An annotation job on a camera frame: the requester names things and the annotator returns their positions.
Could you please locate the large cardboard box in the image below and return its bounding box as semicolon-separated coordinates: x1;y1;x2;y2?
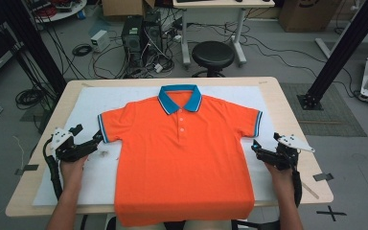
278;0;343;33

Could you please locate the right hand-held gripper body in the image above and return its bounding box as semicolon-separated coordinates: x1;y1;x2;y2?
256;133;316;172

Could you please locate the grey tape strip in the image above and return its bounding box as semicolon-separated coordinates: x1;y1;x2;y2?
14;164;40;176
312;172;335;182

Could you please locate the orange polo shirt blue collar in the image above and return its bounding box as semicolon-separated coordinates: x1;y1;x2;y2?
97;83;264;228

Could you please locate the small white box device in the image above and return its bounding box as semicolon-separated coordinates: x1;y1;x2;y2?
90;29;111;54

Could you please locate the person's leg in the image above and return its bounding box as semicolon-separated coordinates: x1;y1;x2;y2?
185;219;234;230
116;222;167;230

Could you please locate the right hand-held gripper black cable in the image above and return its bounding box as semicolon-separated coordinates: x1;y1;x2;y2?
291;168;303;209

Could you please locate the black computer tower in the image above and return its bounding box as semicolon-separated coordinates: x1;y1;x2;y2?
121;15;146;70

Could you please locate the small coiled black cable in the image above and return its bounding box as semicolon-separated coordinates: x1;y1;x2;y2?
71;43;94;58

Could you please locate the person's left leg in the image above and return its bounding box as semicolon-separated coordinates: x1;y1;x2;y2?
116;222;167;230

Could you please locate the person's left hand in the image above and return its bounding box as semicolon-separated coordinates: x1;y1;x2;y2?
59;154;89;188

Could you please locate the round white table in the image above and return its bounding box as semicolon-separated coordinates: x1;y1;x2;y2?
28;0;88;24

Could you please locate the white table mat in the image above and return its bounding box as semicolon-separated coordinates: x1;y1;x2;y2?
32;85;286;207

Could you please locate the black round stool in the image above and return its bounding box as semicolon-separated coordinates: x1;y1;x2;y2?
191;40;236;79

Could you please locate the thin wooden stick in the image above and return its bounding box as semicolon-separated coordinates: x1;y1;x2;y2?
301;181;320;200

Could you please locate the person's right leg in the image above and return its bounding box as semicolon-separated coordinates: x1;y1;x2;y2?
185;219;234;230

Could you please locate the left hand-held gripper black cable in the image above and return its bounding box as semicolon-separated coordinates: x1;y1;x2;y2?
42;137;63;201

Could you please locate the grey floor mat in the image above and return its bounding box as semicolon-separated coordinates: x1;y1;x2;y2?
279;81;368;138

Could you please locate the white table frame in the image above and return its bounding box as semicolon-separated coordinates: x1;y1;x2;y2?
314;23;368;60

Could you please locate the white desk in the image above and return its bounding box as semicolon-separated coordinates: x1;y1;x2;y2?
172;0;276;67

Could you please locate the hand-held gripper black cable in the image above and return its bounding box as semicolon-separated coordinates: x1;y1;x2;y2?
291;168;303;209
42;137;63;201

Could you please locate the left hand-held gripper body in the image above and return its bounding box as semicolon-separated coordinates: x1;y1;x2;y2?
49;126;99;163

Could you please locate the person's right hand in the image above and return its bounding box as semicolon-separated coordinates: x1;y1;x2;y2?
264;162;295;192

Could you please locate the large coiled black cable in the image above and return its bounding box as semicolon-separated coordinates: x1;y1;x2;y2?
14;87;48;111

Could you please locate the black metal stand with base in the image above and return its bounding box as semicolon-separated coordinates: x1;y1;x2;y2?
296;0;368;111

